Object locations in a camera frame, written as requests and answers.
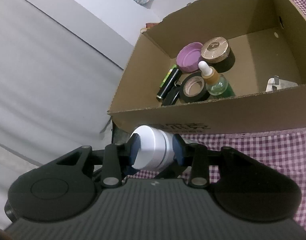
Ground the white plastic bottle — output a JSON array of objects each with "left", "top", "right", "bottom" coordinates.
[{"left": 131, "top": 125, "right": 175, "bottom": 172}]

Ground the black tape roll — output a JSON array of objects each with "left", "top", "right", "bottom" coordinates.
[{"left": 180, "top": 72, "right": 210, "bottom": 103}]

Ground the green glass dropper bottle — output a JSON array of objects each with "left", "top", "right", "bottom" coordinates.
[{"left": 198, "top": 61, "right": 235, "bottom": 99}]

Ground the black and green lighter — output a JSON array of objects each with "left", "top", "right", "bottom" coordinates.
[{"left": 156, "top": 64, "right": 182, "bottom": 101}]

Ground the purple plastic lid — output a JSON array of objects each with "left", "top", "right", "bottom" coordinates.
[{"left": 176, "top": 42, "right": 203, "bottom": 73}]

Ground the gold lid cosmetic jar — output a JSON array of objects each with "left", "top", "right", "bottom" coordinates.
[{"left": 201, "top": 36, "right": 236, "bottom": 73}]

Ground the white power adapter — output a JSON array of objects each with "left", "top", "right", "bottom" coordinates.
[{"left": 265, "top": 76, "right": 298, "bottom": 92}]

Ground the purple checkered tablecloth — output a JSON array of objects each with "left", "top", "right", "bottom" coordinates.
[{"left": 125, "top": 0, "right": 306, "bottom": 230}]

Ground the brown cardboard box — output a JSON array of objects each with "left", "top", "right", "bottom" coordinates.
[{"left": 108, "top": 0, "right": 306, "bottom": 134}]

